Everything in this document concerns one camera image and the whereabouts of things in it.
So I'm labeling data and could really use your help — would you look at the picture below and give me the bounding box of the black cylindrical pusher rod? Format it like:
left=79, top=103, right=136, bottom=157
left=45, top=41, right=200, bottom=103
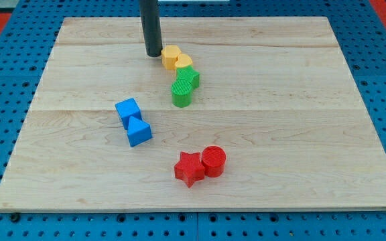
left=139, top=0, right=163, bottom=57

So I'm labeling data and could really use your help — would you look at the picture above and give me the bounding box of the yellow heart block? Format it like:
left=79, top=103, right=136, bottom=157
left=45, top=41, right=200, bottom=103
left=174, top=53, right=193, bottom=68

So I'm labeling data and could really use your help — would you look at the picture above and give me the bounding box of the green star block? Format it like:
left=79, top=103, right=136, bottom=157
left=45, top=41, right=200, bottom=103
left=176, top=66, right=200, bottom=89

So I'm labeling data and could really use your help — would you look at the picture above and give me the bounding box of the red star block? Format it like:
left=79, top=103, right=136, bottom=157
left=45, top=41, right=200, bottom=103
left=174, top=151, right=205, bottom=188

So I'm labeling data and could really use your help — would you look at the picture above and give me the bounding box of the yellow hexagon block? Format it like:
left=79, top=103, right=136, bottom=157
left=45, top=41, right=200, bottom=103
left=161, top=45, right=182, bottom=70

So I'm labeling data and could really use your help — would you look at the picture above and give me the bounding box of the green cylinder block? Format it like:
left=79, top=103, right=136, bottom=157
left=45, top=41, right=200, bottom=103
left=171, top=80, right=192, bottom=108

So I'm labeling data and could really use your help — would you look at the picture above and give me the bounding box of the blue cube block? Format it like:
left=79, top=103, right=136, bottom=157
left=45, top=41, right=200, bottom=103
left=115, top=98, right=142, bottom=129

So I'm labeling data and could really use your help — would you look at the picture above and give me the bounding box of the blue triangle block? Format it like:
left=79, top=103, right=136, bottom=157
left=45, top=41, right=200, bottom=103
left=127, top=116, right=153, bottom=147

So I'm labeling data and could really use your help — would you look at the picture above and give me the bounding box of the red cylinder block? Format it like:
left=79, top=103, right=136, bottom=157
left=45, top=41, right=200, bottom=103
left=202, top=145, right=227, bottom=177

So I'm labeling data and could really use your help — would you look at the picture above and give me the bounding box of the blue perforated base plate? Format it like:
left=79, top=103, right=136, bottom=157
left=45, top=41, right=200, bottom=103
left=0, top=1, right=386, bottom=240

